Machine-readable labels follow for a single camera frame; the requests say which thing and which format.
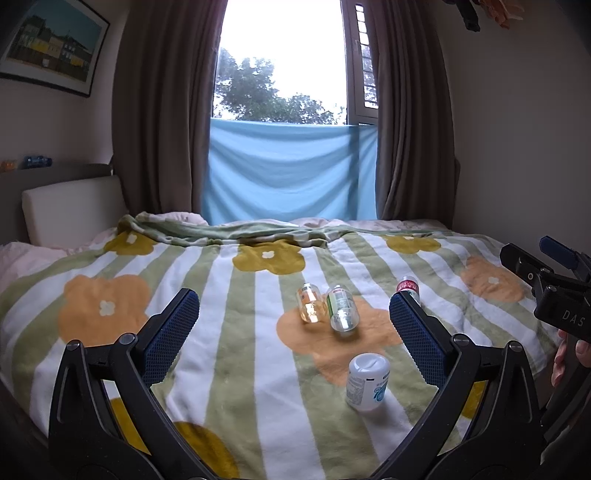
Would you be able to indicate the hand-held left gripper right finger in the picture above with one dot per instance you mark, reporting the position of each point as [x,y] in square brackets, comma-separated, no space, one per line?
[418,341]

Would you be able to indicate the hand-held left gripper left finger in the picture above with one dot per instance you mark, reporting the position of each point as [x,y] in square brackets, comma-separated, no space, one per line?
[170,339]

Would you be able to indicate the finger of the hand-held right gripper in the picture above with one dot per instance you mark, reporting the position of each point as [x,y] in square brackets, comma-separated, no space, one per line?
[559,252]
[524,265]

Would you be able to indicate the person's right hand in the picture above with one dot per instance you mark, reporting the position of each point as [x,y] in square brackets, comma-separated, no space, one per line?
[560,367]

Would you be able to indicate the small bottle with red cap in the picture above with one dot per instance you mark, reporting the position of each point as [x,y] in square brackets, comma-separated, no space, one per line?
[409,288]

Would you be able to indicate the white plastic bottle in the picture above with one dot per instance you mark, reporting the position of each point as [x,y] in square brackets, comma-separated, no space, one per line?
[367,383]

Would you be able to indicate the clear bottle with green label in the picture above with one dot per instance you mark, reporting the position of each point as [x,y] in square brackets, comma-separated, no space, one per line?
[341,310]

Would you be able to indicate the striped floral blanket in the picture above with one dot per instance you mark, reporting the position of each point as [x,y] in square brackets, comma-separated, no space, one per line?
[258,378]

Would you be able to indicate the small clear amber bottle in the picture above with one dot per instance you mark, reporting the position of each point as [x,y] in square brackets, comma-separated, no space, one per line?
[309,303]

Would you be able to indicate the white headboard cushion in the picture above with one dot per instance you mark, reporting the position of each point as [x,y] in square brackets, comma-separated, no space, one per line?
[69,208]

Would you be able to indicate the brown curtain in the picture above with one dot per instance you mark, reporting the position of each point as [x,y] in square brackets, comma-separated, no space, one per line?
[161,115]
[411,115]

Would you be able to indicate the grey headboard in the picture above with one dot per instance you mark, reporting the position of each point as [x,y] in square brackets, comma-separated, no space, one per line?
[69,169]

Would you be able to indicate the light blue hanging cloth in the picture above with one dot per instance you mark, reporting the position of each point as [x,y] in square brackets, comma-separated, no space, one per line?
[286,170]

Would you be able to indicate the small blue toy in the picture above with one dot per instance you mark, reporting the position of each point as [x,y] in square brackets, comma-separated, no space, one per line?
[37,161]

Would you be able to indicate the small orange object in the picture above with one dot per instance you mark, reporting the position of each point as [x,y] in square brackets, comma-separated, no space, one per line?
[8,164]

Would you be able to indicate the peach hanging object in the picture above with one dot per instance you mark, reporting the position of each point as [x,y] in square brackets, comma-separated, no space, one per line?
[503,10]

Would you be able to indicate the dark hanging object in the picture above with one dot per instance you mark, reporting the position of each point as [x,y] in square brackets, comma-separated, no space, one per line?
[468,16]

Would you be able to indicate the tree outside window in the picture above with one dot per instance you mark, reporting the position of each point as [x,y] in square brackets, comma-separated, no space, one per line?
[258,92]

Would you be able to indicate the open window frame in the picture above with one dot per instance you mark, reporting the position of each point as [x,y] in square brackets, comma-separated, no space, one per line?
[360,69]

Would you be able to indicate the framed wall picture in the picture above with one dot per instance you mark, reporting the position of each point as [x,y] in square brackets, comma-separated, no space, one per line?
[51,41]

